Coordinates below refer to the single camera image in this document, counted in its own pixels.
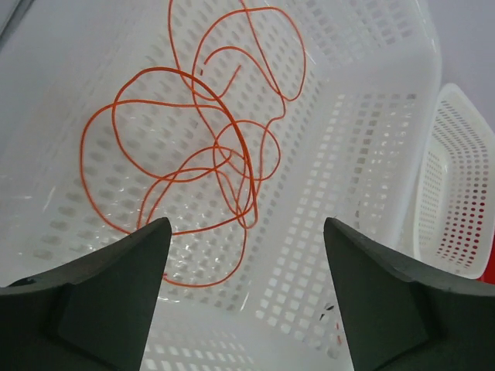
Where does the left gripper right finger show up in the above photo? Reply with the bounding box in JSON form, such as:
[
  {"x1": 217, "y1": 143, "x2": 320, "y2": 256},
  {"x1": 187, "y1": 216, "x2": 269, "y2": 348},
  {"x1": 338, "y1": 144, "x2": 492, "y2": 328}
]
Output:
[{"x1": 323, "y1": 218, "x2": 494, "y2": 370}]

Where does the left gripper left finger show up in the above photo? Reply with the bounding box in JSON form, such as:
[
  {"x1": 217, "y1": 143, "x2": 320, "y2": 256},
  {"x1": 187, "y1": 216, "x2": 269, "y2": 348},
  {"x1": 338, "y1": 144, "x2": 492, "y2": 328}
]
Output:
[{"x1": 1, "y1": 218, "x2": 172, "y2": 370}]

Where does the orange wire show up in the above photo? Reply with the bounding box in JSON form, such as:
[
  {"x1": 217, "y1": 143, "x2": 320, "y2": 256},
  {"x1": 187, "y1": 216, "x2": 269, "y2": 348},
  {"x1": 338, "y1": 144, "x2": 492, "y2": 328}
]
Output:
[
  {"x1": 79, "y1": 66, "x2": 259, "y2": 237},
  {"x1": 168, "y1": 0, "x2": 307, "y2": 289}
]

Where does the red plastic tray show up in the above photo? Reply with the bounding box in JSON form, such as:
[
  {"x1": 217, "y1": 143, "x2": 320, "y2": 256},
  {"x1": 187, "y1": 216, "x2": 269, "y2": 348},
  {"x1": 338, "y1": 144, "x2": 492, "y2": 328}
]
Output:
[{"x1": 473, "y1": 266, "x2": 495, "y2": 288}]

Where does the white perforated rounded basket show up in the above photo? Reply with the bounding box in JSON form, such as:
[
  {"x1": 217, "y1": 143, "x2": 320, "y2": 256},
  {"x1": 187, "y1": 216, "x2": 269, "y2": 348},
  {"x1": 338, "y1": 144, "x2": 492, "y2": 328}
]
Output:
[{"x1": 412, "y1": 83, "x2": 494, "y2": 280}]

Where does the clear white rectangular basket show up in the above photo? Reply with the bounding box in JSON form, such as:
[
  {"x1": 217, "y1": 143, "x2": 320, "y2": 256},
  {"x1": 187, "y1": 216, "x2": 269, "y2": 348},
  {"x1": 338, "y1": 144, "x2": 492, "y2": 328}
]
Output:
[{"x1": 1, "y1": 1, "x2": 440, "y2": 370}]

